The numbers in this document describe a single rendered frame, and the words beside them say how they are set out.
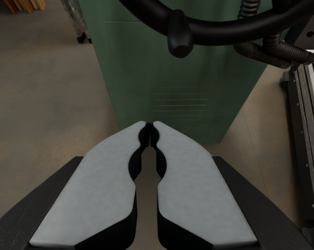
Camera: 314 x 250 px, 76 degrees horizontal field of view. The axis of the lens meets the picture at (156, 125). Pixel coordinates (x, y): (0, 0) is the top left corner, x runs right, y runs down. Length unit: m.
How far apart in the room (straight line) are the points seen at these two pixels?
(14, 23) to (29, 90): 0.69
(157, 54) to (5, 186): 0.83
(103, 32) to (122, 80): 0.14
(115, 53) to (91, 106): 0.60
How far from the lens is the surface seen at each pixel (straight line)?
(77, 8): 1.36
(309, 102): 1.01
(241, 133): 1.03
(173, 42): 0.20
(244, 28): 0.28
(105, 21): 0.48
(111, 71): 0.56
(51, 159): 1.01
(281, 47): 0.41
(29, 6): 1.92
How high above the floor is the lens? 0.83
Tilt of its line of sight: 59 degrees down
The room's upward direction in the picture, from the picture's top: straight up
